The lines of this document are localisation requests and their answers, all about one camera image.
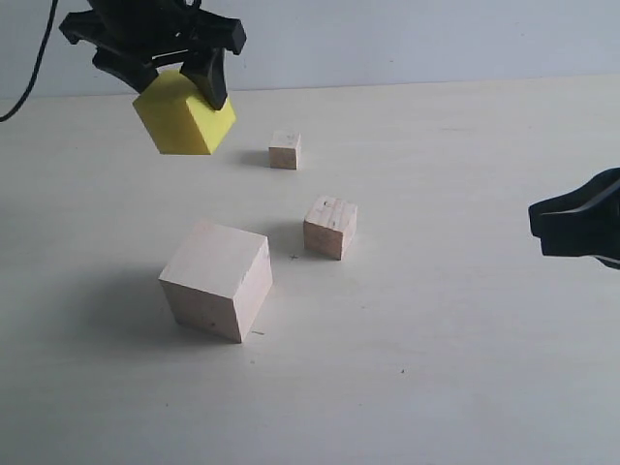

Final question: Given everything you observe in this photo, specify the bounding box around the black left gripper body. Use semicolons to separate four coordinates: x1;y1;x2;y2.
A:
60;0;246;61

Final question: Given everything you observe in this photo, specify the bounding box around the yellow painted wooden cube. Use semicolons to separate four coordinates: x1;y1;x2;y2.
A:
133;70;236;155

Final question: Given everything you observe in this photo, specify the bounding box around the medium plain wooden cube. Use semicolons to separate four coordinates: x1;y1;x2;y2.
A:
303;196;358;261

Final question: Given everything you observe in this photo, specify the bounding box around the large plain wooden cube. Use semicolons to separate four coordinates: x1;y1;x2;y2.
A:
159;221;273;344

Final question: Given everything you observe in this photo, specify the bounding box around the small plain wooden cube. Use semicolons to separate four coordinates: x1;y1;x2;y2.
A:
268;130;301;170

